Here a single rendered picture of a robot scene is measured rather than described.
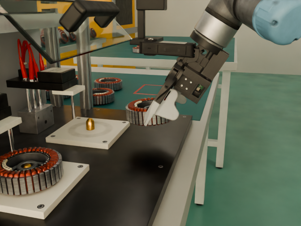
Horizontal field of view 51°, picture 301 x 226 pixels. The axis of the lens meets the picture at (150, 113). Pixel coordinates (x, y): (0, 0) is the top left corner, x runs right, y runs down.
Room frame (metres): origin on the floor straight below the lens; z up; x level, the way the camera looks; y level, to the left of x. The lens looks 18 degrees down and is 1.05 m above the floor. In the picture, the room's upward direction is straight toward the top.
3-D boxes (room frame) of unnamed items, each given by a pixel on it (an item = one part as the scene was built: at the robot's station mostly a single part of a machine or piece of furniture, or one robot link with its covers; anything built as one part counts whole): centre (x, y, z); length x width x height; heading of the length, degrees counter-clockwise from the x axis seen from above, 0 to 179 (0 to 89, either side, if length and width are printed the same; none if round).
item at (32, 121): (0.74, 0.28, 0.80); 0.08 x 0.05 x 0.06; 165
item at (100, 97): (1.05, 0.18, 0.77); 0.11 x 0.11 x 0.04
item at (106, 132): (0.70, 0.14, 0.78); 0.15 x 0.15 x 0.01; 75
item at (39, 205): (0.46, 0.20, 0.78); 0.15 x 0.15 x 0.01; 75
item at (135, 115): (0.66, 0.00, 0.84); 0.11 x 0.11 x 0.04
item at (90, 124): (0.70, 0.14, 0.80); 0.02 x 0.02 x 0.03
